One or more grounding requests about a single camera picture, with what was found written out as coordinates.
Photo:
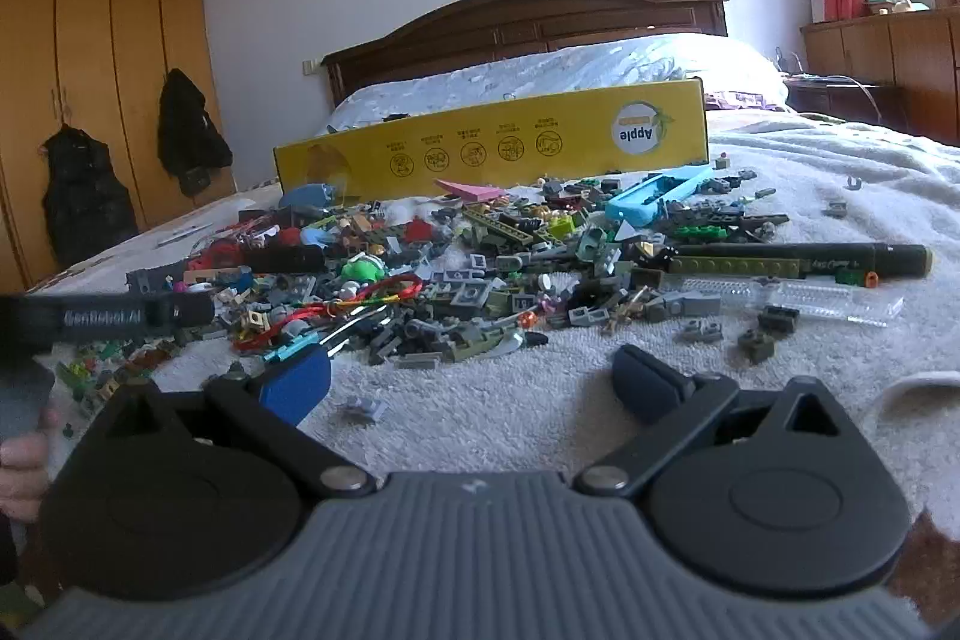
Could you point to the white fluffy blanket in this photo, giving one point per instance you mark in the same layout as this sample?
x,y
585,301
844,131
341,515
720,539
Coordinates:
x,y
525,400

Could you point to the dark wooden headboard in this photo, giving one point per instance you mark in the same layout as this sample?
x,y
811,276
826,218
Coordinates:
x,y
525,21

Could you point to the black jacket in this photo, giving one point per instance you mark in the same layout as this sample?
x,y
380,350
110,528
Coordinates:
x,y
184,123

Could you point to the person's left hand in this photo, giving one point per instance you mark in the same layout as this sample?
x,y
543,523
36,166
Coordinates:
x,y
22,475

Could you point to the light blue floral quilt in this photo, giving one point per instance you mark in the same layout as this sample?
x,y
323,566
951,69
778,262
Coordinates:
x,y
600,70

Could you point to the pile of toy building bricks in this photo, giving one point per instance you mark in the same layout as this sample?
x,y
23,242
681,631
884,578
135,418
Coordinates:
x,y
465,280

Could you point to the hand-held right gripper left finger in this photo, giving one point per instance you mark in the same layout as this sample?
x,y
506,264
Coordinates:
x,y
296,381

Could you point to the green toy figure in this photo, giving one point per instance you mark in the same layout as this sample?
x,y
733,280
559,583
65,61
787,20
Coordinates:
x,y
364,269

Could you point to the light blue plastic case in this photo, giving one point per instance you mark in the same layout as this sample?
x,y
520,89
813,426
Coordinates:
x,y
645,197

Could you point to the yellow cardboard box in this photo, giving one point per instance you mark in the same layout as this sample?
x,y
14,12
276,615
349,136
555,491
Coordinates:
x,y
525,138

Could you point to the transparent brick plate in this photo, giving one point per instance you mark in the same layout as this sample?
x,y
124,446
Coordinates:
x,y
825,299

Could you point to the small olive brick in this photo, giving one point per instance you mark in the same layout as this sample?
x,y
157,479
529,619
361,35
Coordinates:
x,y
754,346

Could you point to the black padded vest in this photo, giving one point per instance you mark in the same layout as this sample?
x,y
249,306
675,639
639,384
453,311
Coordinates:
x,y
82,197

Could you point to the wooden wardrobe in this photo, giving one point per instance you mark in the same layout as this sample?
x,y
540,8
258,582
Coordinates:
x,y
97,10

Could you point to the dark green marker pen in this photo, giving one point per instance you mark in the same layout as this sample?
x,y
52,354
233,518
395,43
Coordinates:
x,y
825,257

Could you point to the small dark brick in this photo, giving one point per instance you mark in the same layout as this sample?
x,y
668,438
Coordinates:
x,y
778,319

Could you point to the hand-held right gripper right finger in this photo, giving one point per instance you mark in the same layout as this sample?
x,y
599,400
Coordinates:
x,y
645,385

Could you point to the small grey brick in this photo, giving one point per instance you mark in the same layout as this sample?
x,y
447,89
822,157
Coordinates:
x,y
361,407
701,330

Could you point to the pink flat plastic piece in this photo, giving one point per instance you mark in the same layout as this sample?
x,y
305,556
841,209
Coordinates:
x,y
469,190

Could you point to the white curved object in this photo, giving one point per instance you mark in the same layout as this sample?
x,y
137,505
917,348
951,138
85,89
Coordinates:
x,y
926,392

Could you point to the wooden cabinet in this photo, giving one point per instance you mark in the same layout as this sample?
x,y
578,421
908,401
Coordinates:
x,y
900,55

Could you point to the dark wooden nightstand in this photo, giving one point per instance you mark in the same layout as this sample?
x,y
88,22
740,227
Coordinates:
x,y
840,96

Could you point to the black cylinder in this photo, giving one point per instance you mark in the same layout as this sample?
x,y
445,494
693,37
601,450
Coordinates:
x,y
285,257

